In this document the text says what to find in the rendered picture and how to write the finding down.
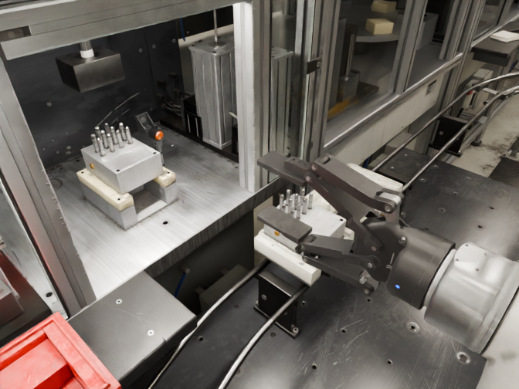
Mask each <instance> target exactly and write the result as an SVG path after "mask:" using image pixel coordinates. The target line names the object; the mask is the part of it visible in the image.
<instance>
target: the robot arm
mask: <svg viewBox="0 0 519 389"><path fill-rule="evenodd" d="M256 163H257V165H258V166H260V167H262V168H264V169H266V170H268V171H270V172H272V173H274V174H276V175H278V176H280V177H282V178H284V179H286V180H288V181H290V182H292V183H294V184H296V185H298V186H301V187H302V188H303V187H304V186H306V185H307V184H309V185H310V186H311V187H312V188H313V189H314V190H315V191H316V192H317V193H318V194H319V195H320V196H321V197H322V198H324V199H325V200H326V201H327V202H328V203H329V204H330V205H331V206H332V207H333V208H334V209H335V210H336V211H337V212H338V213H339V214H340V215H342V216H343V217H344V218H345V219H346V220H347V222H348V227H349V228H350V229H351V230H352V231H353V232H354V240H350V239H345V238H335V237H330V236H326V235H316V234H310V233H311V232H312V227H311V226H309V225H307V224H305V223H304V222H302V221H300V220H298V219H297V218H295V217H293V216H291V215H289V214H287V213H286V212H284V211H282V210H280V209H278V208H276V207H274V206H273V205H270V206H269V207H267V208H266V209H264V210H263V211H262V212H260V213H259V214H258V215H257V220H259V221H261V222H262V223H264V224H265V225H268V226H270V227H271V228H273V229H274V230H276V231H278V232H279V233H281V234H282V235H283V236H284V237H286V238H288V239H289V240H290V241H292V242H295V243H296V244H297V246H296V247H295V251H296V252H297V253H298V254H301V253H302V252H303V253H304V255H303V256H302V260H303V261H304V262H305V263H307V264H308V265H310V266H313V267H315V268H317V269H319V270H322V271H324V272H326V273H328V274H330V275H333V276H335V277H337V278H339V279H342V280H344V281H345V282H348V283H350V284H352V285H354V286H355V287H356V288H358V289H359V290H361V291H362V292H363V293H364V294H365V295H367V296H370V295H371V294H372V293H373V292H374V291H375V290H376V289H377V287H378V286H379V285H380V284H381V282H384V283H387V289H388V291H389V292H390V293H391V294H392V295H394V296H396V297H398V298H400V299H401V300H403V301H404V302H406V303H408V304H409V305H411V306H413V307H415V308H416V309H418V310H421V309H422V308H423V307H424V306H425V307H426V311H425V315H424V320H425V321H426V322H427V323H428V324H429V325H431V326H433V327H435V328H436V329H438V330H439V331H441V332H443V333H445V334H446V335H448V336H449V337H452V338H453V339H454V340H456V341H458V342H460V343H461V344H463V345H464V346H466V347H467V348H468V349H469V350H471V351H473V352H477V353H478V354H480V355H481V356H482V357H484V358H486V359H487V362H486V363H485V367H484V369H483V373H482V375H481V378H480V381H479V383H478V385H477V387H476V389H519V262H515V261H511V260H509V259H507V258H504V257H503V256H501V255H498V254H496V253H494V252H492V251H490V250H487V249H485V248H483V247H481V246H478V245H476V244H474V243H472V242H464V243H463V244H462V245H461V246H460V248H459V249H458V250H455V247H456V243H455V242H452V241H450V240H449V239H446V238H444V237H442V236H440V235H437V234H435V233H433V232H431V231H429V230H427V229H425V228H413V227H410V226H409V225H407V224H406V223H405V222H404V221H403V220H402V219H401V218H400V217H399V210H400V204H401V203H403V201H404V200H405V195H404V194H403V193H402V192H400V191H394V190H391V189H388V188H383V187H382V186H381V185H379V184H377V183H375V182H374V181H372V180H371V179H369V178H367V177H365V176H364V175H363V174H361V173H359V172H357V171H356V170H354V169H353V168H351V167H349V166H347V165H346V164H344V163H343V162H341V161H339V160H338V159H337V158H335V157H333V156H331V155H329V154H327V153H325V154H323V155H321V156H320V157H319V158H318V159H316V160H315V161H313V162H311V163H308V162H306V161H304V160H301V159H300V158H298V157H286V156H284V155H282V154H279V153H277V152H276V151H270V152H269V153H267V154H265V155H263V156H262V157H260V158H258V159H257V160H256ZM319 178H321V179H319ZM380 214H383V215H384V216H380ZM363 217H366V219H365V220H364V221H363V222H362V223H360V220H361V219H362V218H363ZM316 256H318V258H317V259H316V258H315V257H316Z"/></svg>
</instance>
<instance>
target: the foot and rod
mask: <svg viewBox="0 0 519 389"><path fill-rule="evenodd" d="M78 46H79V49H80V52H75V53H71V54H69V55H65V56H60V57H56V58H55V59H56V64H57V66H58V69H59V74H60V76H61V79H62V81H63V84H65V85H67V86H69V87H71V88H73V89H75V90H76V91H78V92H80V93H82V92H85V91H87V90H92V89H95V88H97V87H100V86H104V85H107V84H109V83H113V82H116V81H118V80H121V79H125V77H124V71H123V66H122V63H121V59H120V53H117V52H114V51H112V50H109V49H106V48H104V47H102V46H98V47H95V48H92V46H91V42H90V40H88V41H85V42H79V43H78Z"/></svg>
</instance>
